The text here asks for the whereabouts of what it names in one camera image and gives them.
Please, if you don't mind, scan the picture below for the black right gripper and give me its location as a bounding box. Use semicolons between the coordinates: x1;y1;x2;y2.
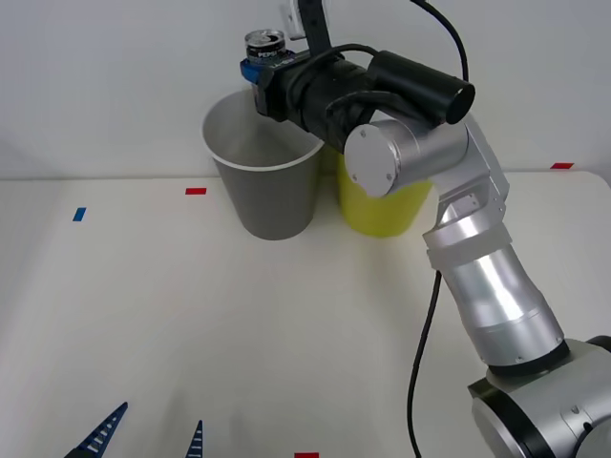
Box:
239;49;316;125

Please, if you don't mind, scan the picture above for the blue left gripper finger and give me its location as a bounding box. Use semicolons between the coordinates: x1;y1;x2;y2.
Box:
184;419;204;458
63;401;129;458

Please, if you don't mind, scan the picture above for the black drink can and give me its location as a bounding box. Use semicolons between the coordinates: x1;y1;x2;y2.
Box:
242;29;288;67

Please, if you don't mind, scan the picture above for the grey plastic waste bin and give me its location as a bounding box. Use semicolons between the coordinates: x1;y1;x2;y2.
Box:
200;89;327;241

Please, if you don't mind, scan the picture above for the yellow-green plastic waste bin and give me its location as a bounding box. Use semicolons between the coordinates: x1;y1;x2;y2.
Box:
321;145;433;239

